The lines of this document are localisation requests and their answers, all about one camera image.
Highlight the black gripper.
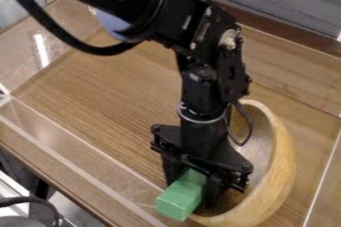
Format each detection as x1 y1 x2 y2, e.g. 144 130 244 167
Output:
152 119 253 209

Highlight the green block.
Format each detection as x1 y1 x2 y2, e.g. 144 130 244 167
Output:
156 169 207 222

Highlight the brown wooden bowl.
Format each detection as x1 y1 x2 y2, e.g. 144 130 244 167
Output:
191 100 298 227

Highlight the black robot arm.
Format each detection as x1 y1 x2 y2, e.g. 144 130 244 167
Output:
78 0 253 207

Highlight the clear acrylic tray wall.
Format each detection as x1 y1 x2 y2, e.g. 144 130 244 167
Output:
0 96 178 227

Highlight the black cable lower left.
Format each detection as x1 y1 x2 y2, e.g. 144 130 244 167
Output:
0 196 65 227

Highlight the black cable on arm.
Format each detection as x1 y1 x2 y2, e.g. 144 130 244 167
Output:
0 0 140 57

